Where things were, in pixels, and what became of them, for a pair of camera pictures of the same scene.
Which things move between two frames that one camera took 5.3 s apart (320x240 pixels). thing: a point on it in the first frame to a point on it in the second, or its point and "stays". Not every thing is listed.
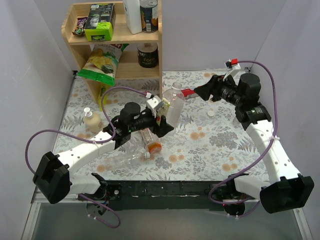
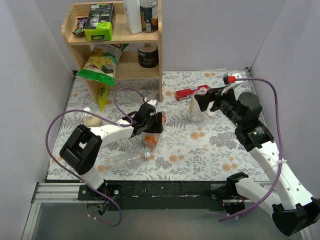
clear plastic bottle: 176,97 to 196,114
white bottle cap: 210,113 stays
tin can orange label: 149,17 stays
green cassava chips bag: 102,63 stays
